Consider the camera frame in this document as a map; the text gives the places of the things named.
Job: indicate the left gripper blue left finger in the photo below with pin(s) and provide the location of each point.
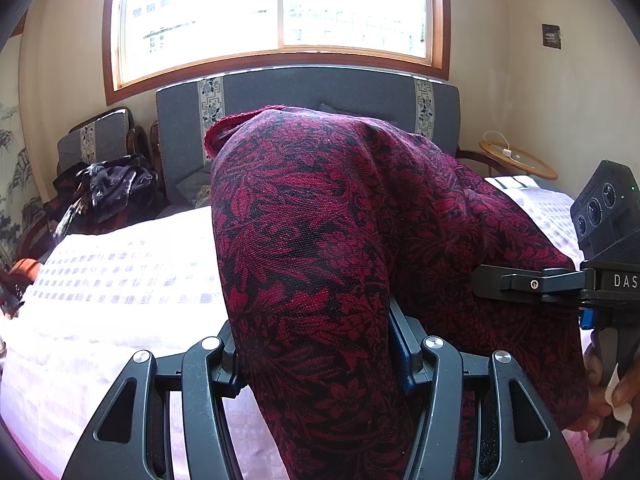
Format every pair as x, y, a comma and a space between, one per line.
228, 376

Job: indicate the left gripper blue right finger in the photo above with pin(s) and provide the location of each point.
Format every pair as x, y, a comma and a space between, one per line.
406, 353

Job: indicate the maroon floral knit sweater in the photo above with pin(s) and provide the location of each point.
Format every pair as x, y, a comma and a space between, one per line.
318, 220

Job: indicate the person's right hand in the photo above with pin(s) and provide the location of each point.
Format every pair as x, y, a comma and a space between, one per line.
627, 391

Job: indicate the pink white checkered bedspread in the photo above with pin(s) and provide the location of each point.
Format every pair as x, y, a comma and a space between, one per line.
96, 301

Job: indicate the round wooden side table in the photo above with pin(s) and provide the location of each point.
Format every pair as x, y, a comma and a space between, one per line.
504, 159

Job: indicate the white charger on table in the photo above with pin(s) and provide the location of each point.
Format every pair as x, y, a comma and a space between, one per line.
495, 142

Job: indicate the grey square pillow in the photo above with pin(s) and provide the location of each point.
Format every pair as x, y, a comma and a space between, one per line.
195, 188

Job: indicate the far armchair grey cushion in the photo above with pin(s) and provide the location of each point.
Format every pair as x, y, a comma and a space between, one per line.
110, 135

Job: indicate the painted folding screen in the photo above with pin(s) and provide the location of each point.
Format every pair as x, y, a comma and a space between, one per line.
21, 205

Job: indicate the wooden framed window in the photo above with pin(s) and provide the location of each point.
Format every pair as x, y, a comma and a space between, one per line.
149, 43

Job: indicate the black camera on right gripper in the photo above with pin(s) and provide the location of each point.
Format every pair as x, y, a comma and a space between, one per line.
606, 214

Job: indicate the black wall switch plate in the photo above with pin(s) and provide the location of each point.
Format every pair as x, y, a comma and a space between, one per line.
551, 36

